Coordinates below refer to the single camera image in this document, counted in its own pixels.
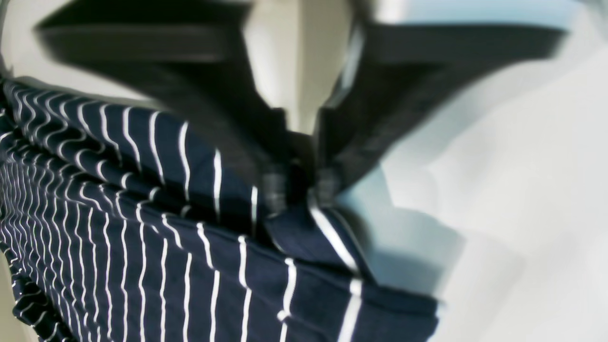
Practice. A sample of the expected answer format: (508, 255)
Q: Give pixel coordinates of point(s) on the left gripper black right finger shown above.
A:
(403, 75)

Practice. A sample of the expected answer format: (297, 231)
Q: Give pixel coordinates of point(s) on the navy white striped T-shirt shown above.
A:
(120, 225)

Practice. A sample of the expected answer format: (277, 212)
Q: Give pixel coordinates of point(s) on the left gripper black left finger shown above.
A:
(191, 57)

